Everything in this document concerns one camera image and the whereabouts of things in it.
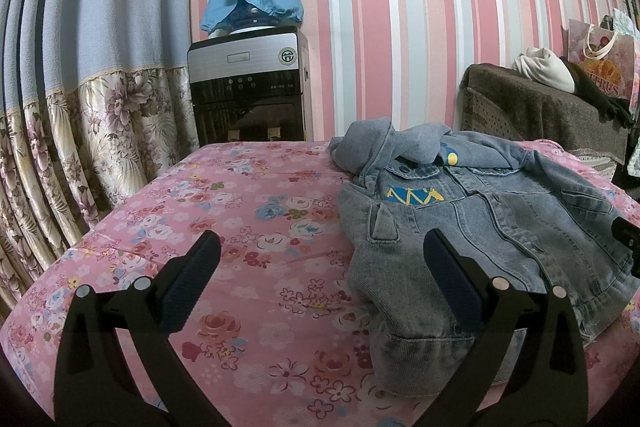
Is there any blue denim hooded jacket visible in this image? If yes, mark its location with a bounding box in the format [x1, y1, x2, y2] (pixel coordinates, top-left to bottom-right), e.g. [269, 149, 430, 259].
[329, 118, 639, 397]

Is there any black garment on cabinet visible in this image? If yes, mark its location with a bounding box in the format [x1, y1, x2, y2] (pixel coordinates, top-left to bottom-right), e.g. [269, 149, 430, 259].
[560, 56, 634, 129]

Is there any pink floral gift bag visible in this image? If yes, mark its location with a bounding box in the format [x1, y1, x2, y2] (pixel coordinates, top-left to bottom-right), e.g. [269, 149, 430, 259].
[567, 20, 639, 110]

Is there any pink floral bed sheet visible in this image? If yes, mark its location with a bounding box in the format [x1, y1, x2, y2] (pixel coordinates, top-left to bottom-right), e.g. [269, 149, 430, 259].
[1, 140, 639, 426]

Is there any white folded garment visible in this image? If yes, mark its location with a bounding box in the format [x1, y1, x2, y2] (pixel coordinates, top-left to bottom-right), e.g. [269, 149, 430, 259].
[512, 48, 576, 94]

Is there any brown fuzzy blanket cover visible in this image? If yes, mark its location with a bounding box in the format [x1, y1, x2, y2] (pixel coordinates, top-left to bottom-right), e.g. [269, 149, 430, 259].
[461, 64, 628, 165]

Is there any white quilted blanket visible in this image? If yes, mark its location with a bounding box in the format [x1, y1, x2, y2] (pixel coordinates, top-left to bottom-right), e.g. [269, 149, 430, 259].
[612, 9, 640, 39]

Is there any silver black water dispenser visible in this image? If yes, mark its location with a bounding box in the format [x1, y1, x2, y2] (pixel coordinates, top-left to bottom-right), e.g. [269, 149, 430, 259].
[186, 26, 314, 145]

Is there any blue floral curtain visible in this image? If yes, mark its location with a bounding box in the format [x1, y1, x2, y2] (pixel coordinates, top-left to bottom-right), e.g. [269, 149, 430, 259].
[1, 0, 198, 312]

